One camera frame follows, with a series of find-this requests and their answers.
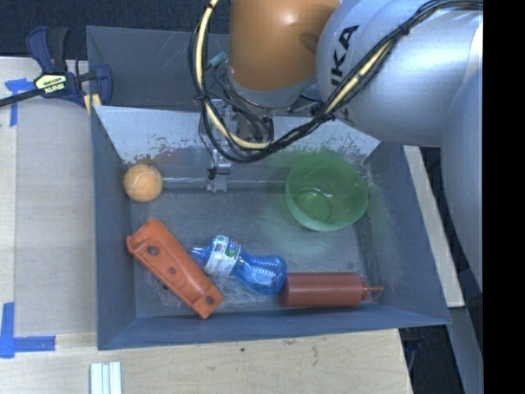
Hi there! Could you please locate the orange tennis ball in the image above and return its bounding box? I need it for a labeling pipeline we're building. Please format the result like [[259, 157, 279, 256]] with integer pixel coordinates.
[[122, 163, 164, 202]]

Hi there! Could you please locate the grey metal bin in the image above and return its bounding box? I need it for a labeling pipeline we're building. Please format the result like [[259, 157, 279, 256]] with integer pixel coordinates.
[[85, 25, 453, 351]]

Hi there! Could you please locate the red-brown squeeze bottle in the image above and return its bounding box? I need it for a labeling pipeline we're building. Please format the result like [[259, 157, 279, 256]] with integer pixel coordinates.
[[277, 272, 386, 309]]

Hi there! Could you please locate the green plastic bowl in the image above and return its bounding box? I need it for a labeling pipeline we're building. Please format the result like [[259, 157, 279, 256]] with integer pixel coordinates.
[[285, 153, 370, 233]]

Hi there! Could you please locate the orange flat plastic block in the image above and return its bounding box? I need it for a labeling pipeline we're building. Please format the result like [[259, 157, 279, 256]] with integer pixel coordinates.
[[125, 218, 225, 320]]

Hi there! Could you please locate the blue clear plastic bottle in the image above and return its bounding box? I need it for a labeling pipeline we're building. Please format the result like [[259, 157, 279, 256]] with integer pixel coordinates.
[[189, 234, 289, 297]]

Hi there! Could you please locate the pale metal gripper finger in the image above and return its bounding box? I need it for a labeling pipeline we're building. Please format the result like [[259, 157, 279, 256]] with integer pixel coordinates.
[[217, 155, 231, 192], [206, 153, 219, 192]]

